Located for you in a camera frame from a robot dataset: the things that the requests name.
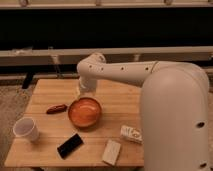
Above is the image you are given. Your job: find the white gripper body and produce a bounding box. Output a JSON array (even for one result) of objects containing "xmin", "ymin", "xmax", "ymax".
[{"xmin": 77, "ymin": 77, "xmax": 97, "ymax": 97}]

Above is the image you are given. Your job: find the orange ceramic bowl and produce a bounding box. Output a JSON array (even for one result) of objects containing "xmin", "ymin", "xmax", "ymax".
[{"xmin": 68, "ymin": 97, "xmax": 102, "ymax": 128}]

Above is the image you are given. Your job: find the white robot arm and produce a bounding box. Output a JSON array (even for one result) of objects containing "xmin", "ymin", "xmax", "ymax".
[{"xmin": 77, "ymin": 53, "xmax": 210, "ymax": 171}]

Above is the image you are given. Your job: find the brown sausage-shaped object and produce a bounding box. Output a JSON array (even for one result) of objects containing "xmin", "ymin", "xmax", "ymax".
[{"xmin": 46, "ymin": 104, "xmax": 67, "ymax": 114}]

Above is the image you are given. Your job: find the wooden table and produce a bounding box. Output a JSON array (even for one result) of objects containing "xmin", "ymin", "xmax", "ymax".
[{"xmin": 5, "ymin": 79, "xmax": 143, "ymax": 167}]

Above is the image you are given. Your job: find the white printed snack packet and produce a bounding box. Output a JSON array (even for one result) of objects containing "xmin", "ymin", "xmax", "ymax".
[{"xmin": 120, "ymin": 125, "xmax": 142, "ymax": 144}]

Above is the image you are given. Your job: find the black rectangular phone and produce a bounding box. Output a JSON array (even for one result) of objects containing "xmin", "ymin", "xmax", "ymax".
[{"xmin": 57, "ymin": 134, "xmax": 83, "ymax": 159}]

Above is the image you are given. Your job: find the white rectangular block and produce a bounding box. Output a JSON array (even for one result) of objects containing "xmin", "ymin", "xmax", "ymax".
[{"xmin": 102, "ymin": 140, "xmax": 121, "ymax": 165}]

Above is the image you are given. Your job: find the white paper cup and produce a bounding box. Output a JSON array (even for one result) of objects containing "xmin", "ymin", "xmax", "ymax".
[{"xmin": 13, "ymin": 117, "xmax": 39, "ymax": 142}]

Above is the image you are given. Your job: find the grey horizontal rail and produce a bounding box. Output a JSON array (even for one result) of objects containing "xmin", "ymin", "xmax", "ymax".
[{"xmin": 0, "ymin": 46, "xmax": 213, "ymax": 66}]

